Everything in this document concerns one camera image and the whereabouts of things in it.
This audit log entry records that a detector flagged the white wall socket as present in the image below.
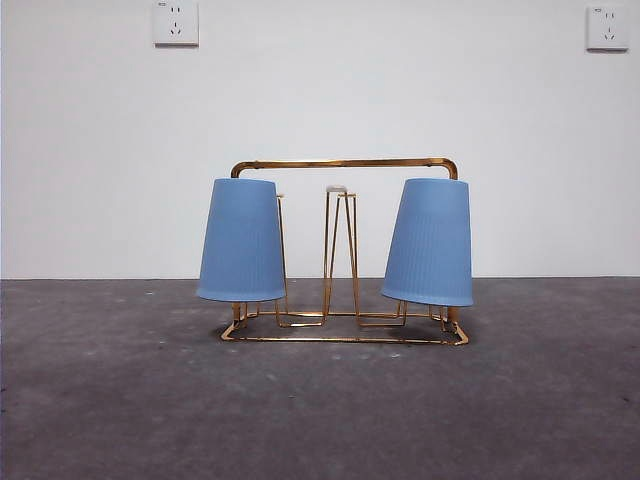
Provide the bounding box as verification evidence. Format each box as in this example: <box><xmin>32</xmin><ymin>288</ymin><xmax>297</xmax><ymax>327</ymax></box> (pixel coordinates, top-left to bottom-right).
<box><xmin>585</xmin><ymin>5</ymin><xmax>630</xmax><ymax>52</ymax></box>
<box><xmin>153</xmin><ymin>0</ymin><xmax>200</xmax><ymax>49</ymax></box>

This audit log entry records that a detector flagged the gold wire cup rack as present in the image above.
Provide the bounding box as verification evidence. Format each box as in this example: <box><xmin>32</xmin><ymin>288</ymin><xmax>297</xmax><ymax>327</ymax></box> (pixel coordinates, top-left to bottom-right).
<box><xmin>218</xmin><ymin>157</ymin><xmax>471</xmax><ymax>347</ymax></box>

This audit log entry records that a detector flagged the blue ribbed cup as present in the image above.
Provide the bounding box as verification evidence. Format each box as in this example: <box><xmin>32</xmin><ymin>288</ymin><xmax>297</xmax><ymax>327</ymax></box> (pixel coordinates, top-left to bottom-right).
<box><xmin>195</xmin><ymin>177</ymin><xmax>287</xmax><ymax>304</ymax></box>
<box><xmin>379</xmin><ymin>177</ymin><xmax>475</xmax><ymax>306</ymax></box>

